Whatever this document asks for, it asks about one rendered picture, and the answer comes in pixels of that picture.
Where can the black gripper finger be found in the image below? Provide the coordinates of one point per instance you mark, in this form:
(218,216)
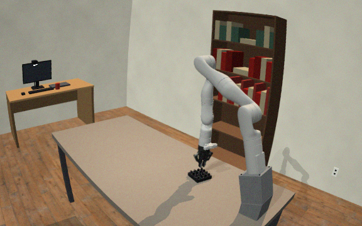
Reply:
(199,160)
(208,156)

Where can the black knob box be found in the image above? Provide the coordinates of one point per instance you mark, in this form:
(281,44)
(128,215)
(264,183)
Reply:
(199,175)

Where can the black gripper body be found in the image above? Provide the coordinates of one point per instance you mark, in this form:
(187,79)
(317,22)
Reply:
(200,151)

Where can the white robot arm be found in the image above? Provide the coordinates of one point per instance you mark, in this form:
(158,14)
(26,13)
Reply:
(248,113)

